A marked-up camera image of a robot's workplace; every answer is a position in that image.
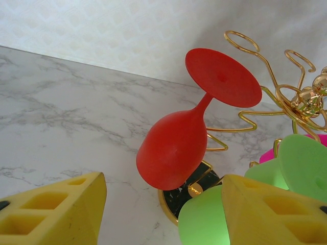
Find red wine glass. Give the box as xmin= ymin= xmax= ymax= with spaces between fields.
xmin=136 ymin=47 xmax=263 ymax=191

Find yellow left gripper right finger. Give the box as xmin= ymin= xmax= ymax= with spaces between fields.
xmin=221 ymin=174 xmax=327 ymax=245

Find pink wine glass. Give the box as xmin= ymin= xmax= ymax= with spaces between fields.
xmin=260 ymin=134 xmax=327 ymax=164

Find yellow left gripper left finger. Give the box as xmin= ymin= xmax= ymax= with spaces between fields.
xmin=0 ymin=172 xmax=107 ymax=245

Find green wine glass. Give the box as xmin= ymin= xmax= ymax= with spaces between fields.
xmin=178 ymin=134 xmax=327 ymax=245

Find gold wire wine glass rack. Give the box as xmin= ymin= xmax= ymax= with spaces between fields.
xmin=158 ymin=30 xmax=327 ymax=228

